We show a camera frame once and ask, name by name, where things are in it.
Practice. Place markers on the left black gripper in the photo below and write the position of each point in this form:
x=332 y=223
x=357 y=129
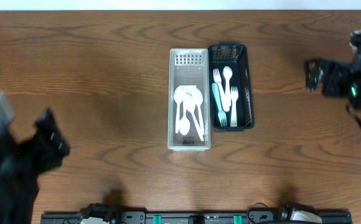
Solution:
x=43 y=144

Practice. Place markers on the light blue plastic fork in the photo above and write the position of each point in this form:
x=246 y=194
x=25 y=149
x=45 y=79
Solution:
x=222 y=117

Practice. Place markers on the white spoon crossing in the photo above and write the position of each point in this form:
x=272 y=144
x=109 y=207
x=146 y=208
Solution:
x=198 y=97

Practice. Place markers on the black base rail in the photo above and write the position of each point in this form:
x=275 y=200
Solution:
x=291 y=213

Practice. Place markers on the clear plastic mesh basket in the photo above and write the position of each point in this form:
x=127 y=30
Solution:
x=188 y=68

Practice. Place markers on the white fork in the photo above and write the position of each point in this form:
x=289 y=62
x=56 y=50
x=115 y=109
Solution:
x=234 y=97
x=223 y=96

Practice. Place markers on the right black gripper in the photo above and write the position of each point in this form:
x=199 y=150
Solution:
x=328 y=78

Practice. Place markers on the white spoon group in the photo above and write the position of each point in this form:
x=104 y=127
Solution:
x=227 y=73

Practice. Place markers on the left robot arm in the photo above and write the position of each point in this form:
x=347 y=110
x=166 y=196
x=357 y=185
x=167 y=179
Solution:
x=18 y=190

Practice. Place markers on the black plastic mesh basket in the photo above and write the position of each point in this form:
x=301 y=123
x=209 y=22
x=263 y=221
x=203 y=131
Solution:
x=236 y=57

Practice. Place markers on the white spoon bowl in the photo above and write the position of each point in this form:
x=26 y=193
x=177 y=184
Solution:
x=184 y=123
x=190 y=107

